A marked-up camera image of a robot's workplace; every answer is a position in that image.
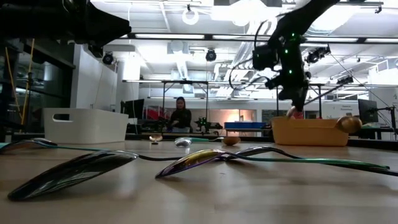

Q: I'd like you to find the black right camera cable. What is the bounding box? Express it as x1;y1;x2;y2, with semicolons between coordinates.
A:
228;18;282;91

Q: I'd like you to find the white plastic bin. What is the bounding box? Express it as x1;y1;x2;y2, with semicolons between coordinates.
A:
42;107;130;144

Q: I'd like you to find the person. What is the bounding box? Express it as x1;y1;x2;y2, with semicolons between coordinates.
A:
286;105;305;120
169;96;193;133

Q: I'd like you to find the black monitor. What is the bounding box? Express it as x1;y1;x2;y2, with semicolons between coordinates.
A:
358;98;379;123
120;98;146;119

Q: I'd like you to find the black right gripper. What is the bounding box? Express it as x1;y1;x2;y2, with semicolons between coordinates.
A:
265;34;311;113

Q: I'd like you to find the red panel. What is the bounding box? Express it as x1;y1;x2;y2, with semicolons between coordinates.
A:
145;105;171;121

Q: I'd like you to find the black tripod stand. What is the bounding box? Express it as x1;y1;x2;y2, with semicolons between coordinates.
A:
27;70;34;134

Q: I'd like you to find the blue storage crate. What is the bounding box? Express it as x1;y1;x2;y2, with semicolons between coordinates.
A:
223;121;267;130

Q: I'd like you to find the white ring light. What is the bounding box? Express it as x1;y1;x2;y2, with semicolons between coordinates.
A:
182;8;200;26

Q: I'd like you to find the yellow plastic bin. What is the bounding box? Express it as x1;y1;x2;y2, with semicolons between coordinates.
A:
270;116;351;147

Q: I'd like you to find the black boom stand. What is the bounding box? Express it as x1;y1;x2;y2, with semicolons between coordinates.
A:
368;105;398;141

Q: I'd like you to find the black ceiling camera cluster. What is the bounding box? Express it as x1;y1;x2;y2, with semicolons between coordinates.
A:
304;45;332;65
336;75;354;85

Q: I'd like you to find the white ventilation duct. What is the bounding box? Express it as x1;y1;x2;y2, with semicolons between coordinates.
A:
167;40;195;94

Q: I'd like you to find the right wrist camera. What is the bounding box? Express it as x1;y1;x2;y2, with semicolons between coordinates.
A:
252;45;280;71

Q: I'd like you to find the black spoon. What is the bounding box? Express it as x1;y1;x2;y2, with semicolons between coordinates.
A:
6;149;227;202

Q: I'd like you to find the black metal frame stand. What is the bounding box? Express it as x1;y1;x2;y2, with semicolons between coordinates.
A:
275;82;324;119
160;80;210;123

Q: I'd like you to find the black table frame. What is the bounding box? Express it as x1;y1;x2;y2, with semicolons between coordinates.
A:
9;132;398;147

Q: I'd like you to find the yellow cable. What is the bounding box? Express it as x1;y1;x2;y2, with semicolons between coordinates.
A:
3;39;35;131

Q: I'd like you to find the ceiling light strip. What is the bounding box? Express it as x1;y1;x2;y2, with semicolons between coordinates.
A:
213;34;271;40
365;37;398;44
306;37;358;43
135;33;205;40

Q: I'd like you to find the dark spoon with teal handle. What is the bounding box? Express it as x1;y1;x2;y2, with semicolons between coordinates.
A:
224;145;398;177

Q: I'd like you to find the gold spoon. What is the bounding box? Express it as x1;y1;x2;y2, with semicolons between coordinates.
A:
221;136;241;147
335;115;363;134

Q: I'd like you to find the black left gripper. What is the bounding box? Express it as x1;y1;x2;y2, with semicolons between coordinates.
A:
0;0;132;45

